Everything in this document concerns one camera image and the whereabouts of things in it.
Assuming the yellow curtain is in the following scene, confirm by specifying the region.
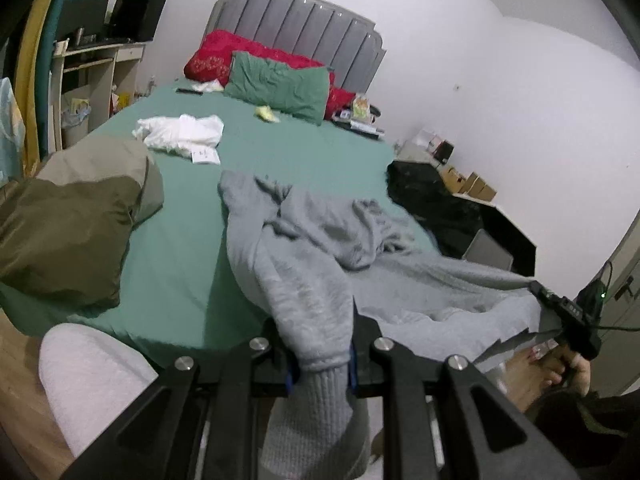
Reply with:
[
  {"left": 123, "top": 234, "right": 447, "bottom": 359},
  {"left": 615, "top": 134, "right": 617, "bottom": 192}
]
[{"left": 14, "top": 0, "right": 66, "bottom": 176}]

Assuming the black clothes pile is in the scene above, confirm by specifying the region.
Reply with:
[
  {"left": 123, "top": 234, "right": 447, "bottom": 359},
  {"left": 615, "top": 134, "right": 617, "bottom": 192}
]
[{"left": 386, "top": 160, "right": 483, "bottom": 260}]

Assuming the olive jacket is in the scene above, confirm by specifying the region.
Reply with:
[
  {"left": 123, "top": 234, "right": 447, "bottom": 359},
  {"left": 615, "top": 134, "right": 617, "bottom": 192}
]
[{"left": 0, "top": 136, "right": 165, "bottom": 308}]

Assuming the white nightstand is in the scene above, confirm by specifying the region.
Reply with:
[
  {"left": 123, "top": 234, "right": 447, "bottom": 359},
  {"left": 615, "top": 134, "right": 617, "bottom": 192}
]
[{"left": 397, "top": 137, "right": 441, "bottom": 166}]

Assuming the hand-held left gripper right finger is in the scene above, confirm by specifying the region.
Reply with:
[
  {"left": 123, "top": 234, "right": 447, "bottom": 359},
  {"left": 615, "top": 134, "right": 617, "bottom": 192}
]
[{"left": 347, "top": 297, "right": 583, "bottom": 480}]

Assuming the black cable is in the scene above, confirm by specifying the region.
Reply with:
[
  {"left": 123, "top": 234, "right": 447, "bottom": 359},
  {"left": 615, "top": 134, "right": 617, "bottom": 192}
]
[{"left": 595, "top": 260, "right": 640, "bottom": 333}]

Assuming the person's right forearm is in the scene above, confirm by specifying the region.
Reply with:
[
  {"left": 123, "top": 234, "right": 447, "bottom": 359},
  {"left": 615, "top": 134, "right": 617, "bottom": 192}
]
[{"left": 525, "top": 390, "right": 640, "bottom": 480}]

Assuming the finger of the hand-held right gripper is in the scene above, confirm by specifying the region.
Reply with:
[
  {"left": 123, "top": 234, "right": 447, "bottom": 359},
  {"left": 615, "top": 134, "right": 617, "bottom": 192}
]
[{"left": 529, "top": 281, "right": 566, "bottom": 313}]

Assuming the person's right hand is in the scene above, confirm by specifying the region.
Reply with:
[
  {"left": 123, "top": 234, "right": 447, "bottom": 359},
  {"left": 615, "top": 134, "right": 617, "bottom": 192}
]
[{"left": 542, "top": 351, "right": 593, "bottom": 396}]

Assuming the black computer tower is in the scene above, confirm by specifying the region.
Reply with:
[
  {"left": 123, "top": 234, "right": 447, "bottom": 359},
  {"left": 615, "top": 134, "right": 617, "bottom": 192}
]
[{"left": 109, "top": 0, "right": 169, "bottom": 42}]

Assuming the light blue printed cloth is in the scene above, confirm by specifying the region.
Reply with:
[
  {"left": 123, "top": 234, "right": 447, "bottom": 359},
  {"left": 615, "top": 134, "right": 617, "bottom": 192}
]
[{"left": 0, "top": 77, "right": 26, "bottom": 186}]

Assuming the stack of books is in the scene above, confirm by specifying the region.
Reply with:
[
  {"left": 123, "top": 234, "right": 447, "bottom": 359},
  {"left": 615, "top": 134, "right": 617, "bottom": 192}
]
[{"left": 332, "top": 110, "right": 386, "bottom": 136}]

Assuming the bed with green sheet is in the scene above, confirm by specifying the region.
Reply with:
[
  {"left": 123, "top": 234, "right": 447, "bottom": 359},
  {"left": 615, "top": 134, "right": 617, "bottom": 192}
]
[{"left": 0, "top": 0, "right": 441, "bottom": 361}]

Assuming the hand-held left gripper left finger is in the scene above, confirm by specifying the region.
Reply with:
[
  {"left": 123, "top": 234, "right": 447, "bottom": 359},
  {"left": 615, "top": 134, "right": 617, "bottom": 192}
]
[{"left": 62, "top": 317, "right": 301, "bottom": 480}]

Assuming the grey hoodie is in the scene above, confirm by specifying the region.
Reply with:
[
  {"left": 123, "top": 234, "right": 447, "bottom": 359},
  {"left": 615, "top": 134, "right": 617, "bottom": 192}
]
[{"left": 218, "top": 170, "right": 543, "bottom": 480}]

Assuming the white garment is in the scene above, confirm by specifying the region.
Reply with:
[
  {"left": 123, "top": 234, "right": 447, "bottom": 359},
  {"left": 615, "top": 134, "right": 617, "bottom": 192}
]
[{"left": 132, "top": 114, "right": 224, "bottom": 157}]

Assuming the black side table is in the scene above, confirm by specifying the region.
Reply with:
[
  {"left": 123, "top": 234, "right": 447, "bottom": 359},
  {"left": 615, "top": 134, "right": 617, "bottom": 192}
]
[{"left": 480, "top": 200, "right": 538, "bottom": 278}]

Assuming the grey door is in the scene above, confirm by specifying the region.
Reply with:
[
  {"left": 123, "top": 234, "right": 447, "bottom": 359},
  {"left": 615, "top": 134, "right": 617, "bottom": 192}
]
[{"left": 590, "top": 240, "right": 640, "bottom": 396}]

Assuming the white fluffy cushion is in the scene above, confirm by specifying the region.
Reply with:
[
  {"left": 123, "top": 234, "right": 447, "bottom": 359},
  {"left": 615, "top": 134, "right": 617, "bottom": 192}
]
[{"left": 39, "top": 323, "right": 158, "bottom": 458}]

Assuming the beige computer desk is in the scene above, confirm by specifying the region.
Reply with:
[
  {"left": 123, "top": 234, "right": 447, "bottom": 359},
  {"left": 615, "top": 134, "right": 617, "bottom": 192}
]
[{"left": 50, "top": 40, "right": 147, "bottom": 151}]

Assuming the black monitor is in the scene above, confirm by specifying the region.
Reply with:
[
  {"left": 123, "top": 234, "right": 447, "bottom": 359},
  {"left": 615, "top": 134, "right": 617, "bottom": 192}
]
[{"left": 56, "top": 0, "right": 110, "bottom": 43}]

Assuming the teal curtain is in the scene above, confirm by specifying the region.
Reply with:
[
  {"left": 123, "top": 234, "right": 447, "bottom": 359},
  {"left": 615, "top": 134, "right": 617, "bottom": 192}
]
[{"left": 40, "top": 0, "right": 113, "bottom": 66}]

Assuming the green pillow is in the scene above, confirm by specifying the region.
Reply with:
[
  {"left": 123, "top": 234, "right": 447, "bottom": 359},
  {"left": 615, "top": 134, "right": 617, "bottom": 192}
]
[{"left": 223, "top": 51, "right": 332, "bottom": 126}]

